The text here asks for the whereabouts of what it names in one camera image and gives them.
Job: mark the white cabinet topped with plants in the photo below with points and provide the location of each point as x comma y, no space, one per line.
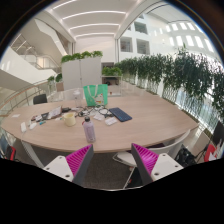
81,73

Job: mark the black power bank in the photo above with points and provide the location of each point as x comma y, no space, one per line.
66,109

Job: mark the white oblong device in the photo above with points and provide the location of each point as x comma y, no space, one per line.
23,127

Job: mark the small white pouch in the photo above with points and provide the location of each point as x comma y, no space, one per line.
32,125

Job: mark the low shelf with plants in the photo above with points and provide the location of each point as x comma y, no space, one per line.
111,71

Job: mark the potted plants on wooden planter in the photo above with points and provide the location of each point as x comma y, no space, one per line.
55,79

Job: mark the white plastic packet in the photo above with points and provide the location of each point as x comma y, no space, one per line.
111,121

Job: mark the clear plastic tumbler with lid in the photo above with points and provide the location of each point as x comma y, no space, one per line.
77,96

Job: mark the green tote bag cat print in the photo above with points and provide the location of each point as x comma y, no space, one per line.
96,95

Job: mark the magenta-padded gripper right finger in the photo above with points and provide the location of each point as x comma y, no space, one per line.
161,166

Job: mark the purple drink bottle black cap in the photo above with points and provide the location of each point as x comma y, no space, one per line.
89,130

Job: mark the black office chair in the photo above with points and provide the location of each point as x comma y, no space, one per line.
40,99

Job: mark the small teal item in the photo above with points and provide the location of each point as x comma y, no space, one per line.
42,122

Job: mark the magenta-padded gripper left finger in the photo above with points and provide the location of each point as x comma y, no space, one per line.
63,166

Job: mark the dark blue keyboard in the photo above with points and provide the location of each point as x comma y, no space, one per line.
120,114

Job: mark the white chair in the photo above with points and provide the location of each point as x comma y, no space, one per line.
166,149
69,94

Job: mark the white leaflet red print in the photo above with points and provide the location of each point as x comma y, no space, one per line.
99,117

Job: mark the green hedge planter row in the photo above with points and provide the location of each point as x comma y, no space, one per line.
173,73

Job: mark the pale yellow cup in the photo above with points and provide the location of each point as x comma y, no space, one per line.
69,119

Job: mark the black backpack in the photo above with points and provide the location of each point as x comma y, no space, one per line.
185,156

